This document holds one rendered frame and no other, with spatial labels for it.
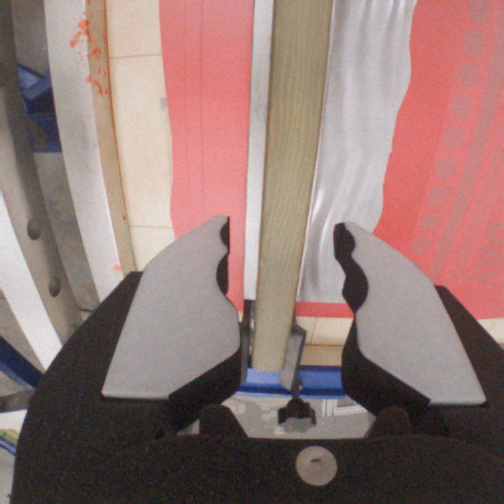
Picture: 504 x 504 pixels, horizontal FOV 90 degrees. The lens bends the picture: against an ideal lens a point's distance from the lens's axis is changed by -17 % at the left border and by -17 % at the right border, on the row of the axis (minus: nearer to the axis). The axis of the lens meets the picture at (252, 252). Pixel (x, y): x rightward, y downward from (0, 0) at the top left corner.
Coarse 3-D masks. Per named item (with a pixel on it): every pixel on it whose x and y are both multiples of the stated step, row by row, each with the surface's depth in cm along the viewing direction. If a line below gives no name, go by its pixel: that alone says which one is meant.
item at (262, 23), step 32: (256, 0) 17; (256, 32) 18; (256, 64) 19; (256, 96) 20; (256, 128) 22; (320, 128) 21; (256, 160) 23; (256, 192) 24; (256, 224) 26; (256, 256) 27
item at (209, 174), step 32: (192, 160) 27; (224, 160) 27; (416, 160) 26; (192, 192) 29; (224, 192) 29; (384, 192) 28; (416, 192) 27; (192, 224) 31; (384, 224) 29; (448, 288) 33
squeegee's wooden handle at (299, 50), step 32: (288, 0) 12; (320, 0) 12; (288, 32) 13; (320, 32) 13; (288, 64) 14; (320, 64) 14; (288, 96) 15; (320, 96) 15; (288, 128) 15; (288, 160) 16; (288, 192) 17; (288, 224) 18; (288, 256) 20; (256, 288) 22; (288, 288) 21; (256, 320) 23; (288, 320) 23; (256, 352) 25
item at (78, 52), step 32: (64, 0) 17; (96, 0) 18; (64, 32) 18; (96, 32) 20; (64, 64) 20; (96, 64) 21; (64, 96) 21; (96, 96) 22; (64, 128) 22; (96, 128) 22; (64, 160) 24; (96, 160) 24; (96, 192) 25; (96, 224) 27; (128, 224) 31; (96, 256) 29; (128, 256) 31; (96, 288) 31; (320, 352) 38
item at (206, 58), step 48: (192, 0) 20; (240, 0) 20; (432, 0) 18; (192, 48) 22; (240, 48) 22; (432, 48) 21; (192, 96) 24; (240, 96) 24; (432, 96) 23; (432, 144) 25
